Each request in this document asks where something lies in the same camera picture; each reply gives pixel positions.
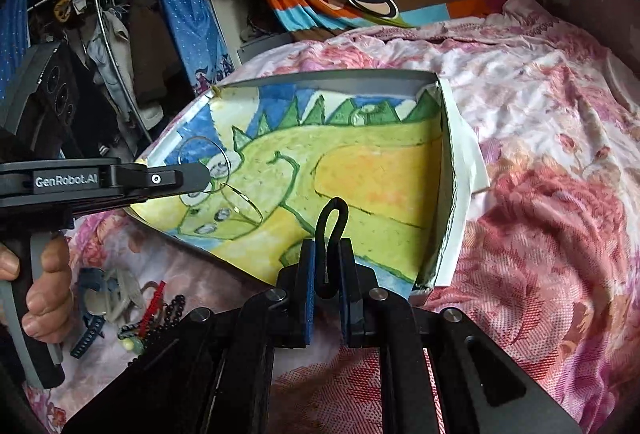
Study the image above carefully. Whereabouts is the red string bracelet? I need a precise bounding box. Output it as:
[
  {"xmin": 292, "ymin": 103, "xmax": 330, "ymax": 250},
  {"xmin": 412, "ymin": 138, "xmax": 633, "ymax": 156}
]
[{"xmin": 119, "ymin": 280, "xmax": 167, "ymax": 356}]

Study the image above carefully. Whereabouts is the blue dotted curtain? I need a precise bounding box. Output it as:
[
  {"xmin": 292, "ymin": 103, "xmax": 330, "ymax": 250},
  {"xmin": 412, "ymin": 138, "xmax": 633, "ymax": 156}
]
[{"xmin": 141, "ymin": 0, "xmax": 237, "ymax": 95}]

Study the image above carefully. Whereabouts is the black hair tie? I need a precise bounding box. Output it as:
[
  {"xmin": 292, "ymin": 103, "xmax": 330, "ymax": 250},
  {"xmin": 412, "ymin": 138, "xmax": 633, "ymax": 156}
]
[{"xmin": 314, "ymin": 197, "xmax": 350, "ymax": 299}]

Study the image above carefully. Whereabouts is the grey tray with dinosaur drawing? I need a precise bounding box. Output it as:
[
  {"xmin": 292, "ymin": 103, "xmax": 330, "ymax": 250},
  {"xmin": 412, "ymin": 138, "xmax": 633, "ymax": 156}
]
[{"xmin": 122, "ymin": 68, "xmax": 458, "ymax": 305}]

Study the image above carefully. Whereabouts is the white headboard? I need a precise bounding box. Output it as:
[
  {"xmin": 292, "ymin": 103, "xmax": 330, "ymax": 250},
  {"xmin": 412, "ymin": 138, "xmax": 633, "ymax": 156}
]
[{"xmin": 206, "ymin": 0, "xmax": 301, "ymax": 67}]

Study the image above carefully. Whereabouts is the blue wrist watch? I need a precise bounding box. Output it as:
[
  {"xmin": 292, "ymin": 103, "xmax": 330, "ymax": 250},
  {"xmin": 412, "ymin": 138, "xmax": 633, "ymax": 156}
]
[{"xmin": 69, "ymin": 266, "xmax": 122, "ymax": 360}]

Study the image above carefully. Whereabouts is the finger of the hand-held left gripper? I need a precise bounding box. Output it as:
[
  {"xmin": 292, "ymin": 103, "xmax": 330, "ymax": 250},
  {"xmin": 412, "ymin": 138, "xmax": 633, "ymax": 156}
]
[{"xmin": 120, "ymin": 161, "xmax": 215, "ymax": 209}]

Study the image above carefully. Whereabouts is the floral bedsheet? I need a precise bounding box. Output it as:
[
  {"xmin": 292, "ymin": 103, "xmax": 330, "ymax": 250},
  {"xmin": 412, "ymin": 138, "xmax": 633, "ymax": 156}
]
[{"xmin": 22, "ymin": 0, "xmax": 640, "ymax": 434}]

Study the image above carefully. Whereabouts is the black bead bracelet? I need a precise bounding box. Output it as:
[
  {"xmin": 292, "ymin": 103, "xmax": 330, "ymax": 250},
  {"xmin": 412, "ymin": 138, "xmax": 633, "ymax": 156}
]
[{"xmin": 144, "ymin": 294, "xmax": 187, "ymax": 351}]

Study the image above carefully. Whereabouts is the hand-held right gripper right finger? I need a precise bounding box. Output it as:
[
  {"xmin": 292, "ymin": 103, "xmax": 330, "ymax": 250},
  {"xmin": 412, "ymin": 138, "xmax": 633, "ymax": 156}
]
[{"xmin": 339, "ymin": 238, "xmax": 583, "ymax": 434}]

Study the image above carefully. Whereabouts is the person's left hand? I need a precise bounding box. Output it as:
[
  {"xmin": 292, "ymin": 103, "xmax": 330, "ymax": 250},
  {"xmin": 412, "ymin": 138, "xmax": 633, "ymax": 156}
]
[{"xmin": 0, "ymin": 236, "xmax": 74, "ymax": 346}]

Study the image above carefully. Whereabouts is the clothes rack with clothes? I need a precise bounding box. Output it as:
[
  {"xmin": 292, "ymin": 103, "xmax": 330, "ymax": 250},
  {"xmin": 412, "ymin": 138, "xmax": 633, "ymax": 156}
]
[{"xmin": 27, "ymin": 0, "xmax": 168, "ymax": 155}]

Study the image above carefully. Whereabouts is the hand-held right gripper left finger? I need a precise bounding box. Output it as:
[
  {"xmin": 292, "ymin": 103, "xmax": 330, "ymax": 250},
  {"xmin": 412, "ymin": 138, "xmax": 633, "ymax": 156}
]
[{"xmin": 62, "ymin": 239, "xmax": 321, "ymax": 434}]

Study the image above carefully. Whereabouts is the beige hair claw clip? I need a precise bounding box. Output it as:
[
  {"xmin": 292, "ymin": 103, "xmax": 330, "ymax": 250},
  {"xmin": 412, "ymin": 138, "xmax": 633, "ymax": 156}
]
[{"xmin": 104, "ymin": 268, "xmax": 147, "ymax": 321}]

